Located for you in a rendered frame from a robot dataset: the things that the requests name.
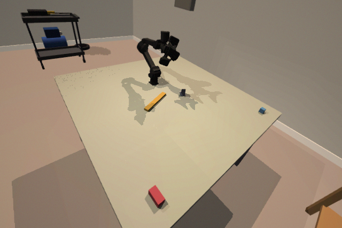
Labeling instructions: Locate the red rectangular block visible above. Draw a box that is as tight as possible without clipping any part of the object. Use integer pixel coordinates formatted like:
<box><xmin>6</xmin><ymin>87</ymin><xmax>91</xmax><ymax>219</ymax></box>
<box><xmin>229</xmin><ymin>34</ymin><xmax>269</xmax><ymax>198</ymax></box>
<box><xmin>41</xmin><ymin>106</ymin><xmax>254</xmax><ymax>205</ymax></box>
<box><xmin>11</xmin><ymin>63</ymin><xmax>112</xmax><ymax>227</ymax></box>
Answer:
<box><xmin>148</xmin><ymin>185</ymin><xmax>165</xmax><ymax>208</ymax></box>

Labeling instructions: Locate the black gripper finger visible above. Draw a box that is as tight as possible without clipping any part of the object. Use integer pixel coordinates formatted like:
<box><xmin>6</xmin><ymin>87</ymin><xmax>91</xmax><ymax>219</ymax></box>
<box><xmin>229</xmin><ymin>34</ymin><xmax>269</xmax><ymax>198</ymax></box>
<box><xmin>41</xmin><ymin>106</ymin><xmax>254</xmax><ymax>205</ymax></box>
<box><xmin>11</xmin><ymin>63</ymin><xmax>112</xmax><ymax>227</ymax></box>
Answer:
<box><xmin>168</xmin><ymin>40</ymin><xmax>178</xmax><ymax>50</ymax></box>
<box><xmin>161</xmin><ymin>56</ymin><xmax>171</xmax><ymax>63</ymax></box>

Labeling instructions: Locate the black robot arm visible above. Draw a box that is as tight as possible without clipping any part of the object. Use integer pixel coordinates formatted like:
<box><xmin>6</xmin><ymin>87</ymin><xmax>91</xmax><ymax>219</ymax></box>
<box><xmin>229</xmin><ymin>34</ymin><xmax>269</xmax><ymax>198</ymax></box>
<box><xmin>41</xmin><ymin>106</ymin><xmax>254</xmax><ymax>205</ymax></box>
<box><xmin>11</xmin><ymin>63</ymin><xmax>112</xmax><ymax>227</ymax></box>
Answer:
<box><xmin>137</xmin><ymin>31</ymin><xmax>180</xmax><ymax>85</ymax></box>

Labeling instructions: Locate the small blue cube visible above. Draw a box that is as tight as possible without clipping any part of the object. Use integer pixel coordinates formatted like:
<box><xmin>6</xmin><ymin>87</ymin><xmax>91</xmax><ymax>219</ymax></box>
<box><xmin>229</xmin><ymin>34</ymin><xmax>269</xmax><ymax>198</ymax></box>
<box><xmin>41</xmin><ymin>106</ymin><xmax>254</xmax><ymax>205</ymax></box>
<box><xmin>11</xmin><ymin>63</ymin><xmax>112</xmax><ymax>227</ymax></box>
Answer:
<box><xmin>259</xmin><ymin>107</ymin><xmax>266</xmax><ymax>114</ymax></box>

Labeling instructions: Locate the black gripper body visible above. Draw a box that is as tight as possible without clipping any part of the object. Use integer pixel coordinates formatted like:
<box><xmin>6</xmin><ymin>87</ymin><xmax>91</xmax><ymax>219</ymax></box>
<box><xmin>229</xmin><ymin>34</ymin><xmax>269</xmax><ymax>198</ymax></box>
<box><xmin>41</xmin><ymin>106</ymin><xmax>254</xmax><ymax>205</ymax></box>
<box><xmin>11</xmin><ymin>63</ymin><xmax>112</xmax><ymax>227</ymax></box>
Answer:
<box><xmin>159</xmin><ymin>35</ymin><xmax>179</xmax><ymax>66</ymax></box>

